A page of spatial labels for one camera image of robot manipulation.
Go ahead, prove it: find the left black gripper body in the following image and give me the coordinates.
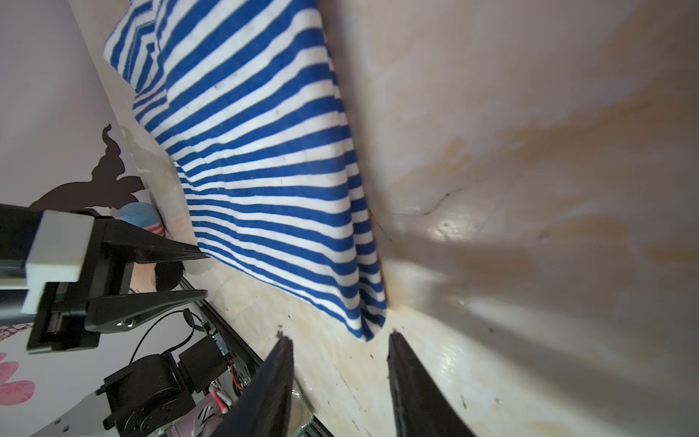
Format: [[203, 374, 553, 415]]
[[0, 203, 118, 355]]

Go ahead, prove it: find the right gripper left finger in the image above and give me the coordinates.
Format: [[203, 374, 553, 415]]
[[211, 336, 294, 437]]

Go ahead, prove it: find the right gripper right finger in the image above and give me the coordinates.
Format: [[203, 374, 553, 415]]
[[387, 331, 475, 437]]

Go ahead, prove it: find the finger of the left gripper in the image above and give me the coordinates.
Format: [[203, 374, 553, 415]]
[[103, 218, 207, 264], [85, 290, 209, 333]]

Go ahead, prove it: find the blue white striped tank top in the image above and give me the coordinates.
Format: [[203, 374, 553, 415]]
[[104, 1, 388, 342]]

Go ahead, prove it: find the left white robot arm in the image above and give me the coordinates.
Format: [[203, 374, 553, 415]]
[[1, 205, 228, 436]]

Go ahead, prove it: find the plush doll head toy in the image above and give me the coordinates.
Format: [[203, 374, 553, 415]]
[[113, 202, 184, 293]]

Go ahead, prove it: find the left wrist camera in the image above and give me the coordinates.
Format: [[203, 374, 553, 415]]
[[22, 210, 96, 314]]

